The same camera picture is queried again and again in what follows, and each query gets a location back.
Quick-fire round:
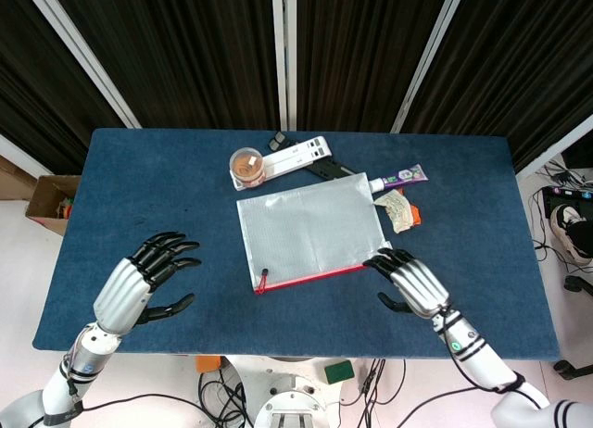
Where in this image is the black floor cable bundle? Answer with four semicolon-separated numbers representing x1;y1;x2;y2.
197;370;255;428

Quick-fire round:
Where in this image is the white partition post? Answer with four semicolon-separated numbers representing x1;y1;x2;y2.
271;0;298;133
20;0;143;131
391;0;469;135

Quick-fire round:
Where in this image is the black power strip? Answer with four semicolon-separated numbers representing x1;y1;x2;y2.
541;184;593;203

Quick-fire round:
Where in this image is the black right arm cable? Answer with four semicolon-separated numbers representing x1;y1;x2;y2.
437;307;546;409

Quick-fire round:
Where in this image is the white mesh zipper pouch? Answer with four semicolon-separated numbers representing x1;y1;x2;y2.
235;171;394;296

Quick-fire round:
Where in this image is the crumpled white snack wrapper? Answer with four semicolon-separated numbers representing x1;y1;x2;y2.
373;190;413;235

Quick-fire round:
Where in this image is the black curtain panel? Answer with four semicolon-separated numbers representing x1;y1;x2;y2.
402;0;593;172
295;0;451;133
0;0;135;175
45;0;284;132

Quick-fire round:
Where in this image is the green pad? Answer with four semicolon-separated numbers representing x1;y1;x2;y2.
323;360;356;385

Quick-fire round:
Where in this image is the orange block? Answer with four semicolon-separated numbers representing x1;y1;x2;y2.
195;355;225;373

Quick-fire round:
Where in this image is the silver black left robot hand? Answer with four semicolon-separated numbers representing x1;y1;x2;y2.
92;232;203;337

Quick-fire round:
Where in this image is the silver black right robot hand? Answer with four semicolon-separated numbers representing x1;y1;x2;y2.
362;247;453;319

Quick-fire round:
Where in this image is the orange snack packet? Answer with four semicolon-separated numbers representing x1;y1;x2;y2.
397;191;423;228

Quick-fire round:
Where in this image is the blue felt table mat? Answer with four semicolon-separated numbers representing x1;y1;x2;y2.
32;127;561;360

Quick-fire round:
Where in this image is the clear jar of rubber bands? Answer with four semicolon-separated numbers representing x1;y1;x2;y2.
229;147;269;188

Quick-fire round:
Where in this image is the brown cardboard box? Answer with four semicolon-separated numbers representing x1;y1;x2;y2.
25;175;82;237

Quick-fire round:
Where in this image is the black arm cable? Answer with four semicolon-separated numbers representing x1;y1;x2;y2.
437;307;546;409
64;367;203;413

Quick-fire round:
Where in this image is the black folding stand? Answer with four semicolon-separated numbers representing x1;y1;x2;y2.
267;131;358;182

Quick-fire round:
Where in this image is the white black sneaker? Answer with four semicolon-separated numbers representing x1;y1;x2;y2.
549;203;593;263

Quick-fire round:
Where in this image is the black chair base leg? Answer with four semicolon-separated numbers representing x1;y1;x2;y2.
553;358;593;379
562;274;593;291

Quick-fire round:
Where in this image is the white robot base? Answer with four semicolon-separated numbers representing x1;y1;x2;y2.
226;353;353;428

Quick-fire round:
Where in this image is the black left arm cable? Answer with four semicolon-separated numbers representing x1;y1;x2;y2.
64;367;203;413

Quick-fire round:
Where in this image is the purple white toothpaste tube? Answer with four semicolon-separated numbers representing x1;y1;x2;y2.
369;163;430;192

